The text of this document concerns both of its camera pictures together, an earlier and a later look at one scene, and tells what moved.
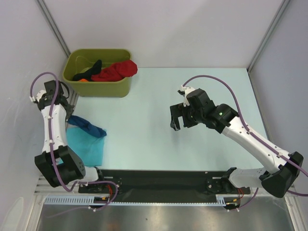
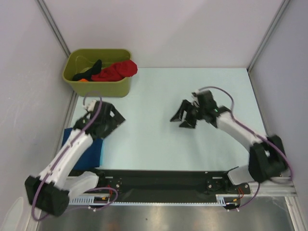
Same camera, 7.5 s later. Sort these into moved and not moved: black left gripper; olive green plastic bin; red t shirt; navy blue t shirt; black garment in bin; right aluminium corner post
Moved: navy blue t shirt; black left gripper
Not moved: black garment in bin; red t shirt; olive green plastic bin; right aluminium corner post
